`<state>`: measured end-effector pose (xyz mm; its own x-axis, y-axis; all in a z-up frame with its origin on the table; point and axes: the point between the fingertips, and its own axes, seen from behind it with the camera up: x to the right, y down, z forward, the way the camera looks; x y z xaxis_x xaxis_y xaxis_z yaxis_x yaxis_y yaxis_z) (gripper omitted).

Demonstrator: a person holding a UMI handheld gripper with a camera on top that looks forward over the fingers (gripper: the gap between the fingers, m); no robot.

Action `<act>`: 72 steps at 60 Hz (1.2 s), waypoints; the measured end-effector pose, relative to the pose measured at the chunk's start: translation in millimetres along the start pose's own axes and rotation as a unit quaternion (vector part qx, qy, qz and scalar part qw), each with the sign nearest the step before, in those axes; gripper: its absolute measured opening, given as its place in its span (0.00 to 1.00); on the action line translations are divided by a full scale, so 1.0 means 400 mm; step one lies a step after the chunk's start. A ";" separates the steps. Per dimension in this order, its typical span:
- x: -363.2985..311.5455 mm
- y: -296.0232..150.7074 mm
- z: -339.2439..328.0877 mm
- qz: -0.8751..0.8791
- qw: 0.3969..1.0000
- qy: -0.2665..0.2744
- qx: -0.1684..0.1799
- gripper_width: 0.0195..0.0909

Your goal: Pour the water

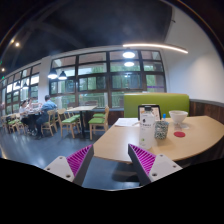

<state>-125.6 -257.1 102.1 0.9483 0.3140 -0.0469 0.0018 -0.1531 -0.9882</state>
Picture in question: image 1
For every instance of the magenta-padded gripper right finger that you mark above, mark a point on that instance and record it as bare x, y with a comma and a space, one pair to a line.
160, 166

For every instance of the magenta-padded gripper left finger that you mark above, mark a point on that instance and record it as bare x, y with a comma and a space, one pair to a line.
63, 166

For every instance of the clear black-capped drink bottle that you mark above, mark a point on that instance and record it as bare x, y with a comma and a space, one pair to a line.
146, 130

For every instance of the green-patterned white mug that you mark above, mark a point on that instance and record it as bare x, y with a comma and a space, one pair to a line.
161, 130

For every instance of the flat round red coaster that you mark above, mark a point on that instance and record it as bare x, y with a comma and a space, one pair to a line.
179, 134

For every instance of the small blue-capped tube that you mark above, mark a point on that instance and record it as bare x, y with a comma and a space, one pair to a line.
164, 116

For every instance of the white bowl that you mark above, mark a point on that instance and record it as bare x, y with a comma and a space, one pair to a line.
178, 116

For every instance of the black-framed picture tablet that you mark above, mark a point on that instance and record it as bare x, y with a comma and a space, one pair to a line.
157, 111

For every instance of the white paper sheet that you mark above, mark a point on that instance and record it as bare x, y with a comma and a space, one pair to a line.
125, 122

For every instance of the green-seated wooden chairs group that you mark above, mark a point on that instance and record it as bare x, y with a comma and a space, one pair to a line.
96, 120

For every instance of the person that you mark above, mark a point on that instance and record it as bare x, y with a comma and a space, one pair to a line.
46, 108
23, 109

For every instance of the wooden dining table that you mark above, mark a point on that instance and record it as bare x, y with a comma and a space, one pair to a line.
81, 108

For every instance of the green upholstered bench backrest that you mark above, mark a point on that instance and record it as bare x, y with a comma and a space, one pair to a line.
173, 103

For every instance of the dark-shaded pendant lamp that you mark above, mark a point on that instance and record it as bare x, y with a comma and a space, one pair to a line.
52, 75
129, 54
62, 76

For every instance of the curved linear ceiling light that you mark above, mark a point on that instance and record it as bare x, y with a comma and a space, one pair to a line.
150, 45

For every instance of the black-framed window wall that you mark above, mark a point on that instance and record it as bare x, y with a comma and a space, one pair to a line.
96, 83

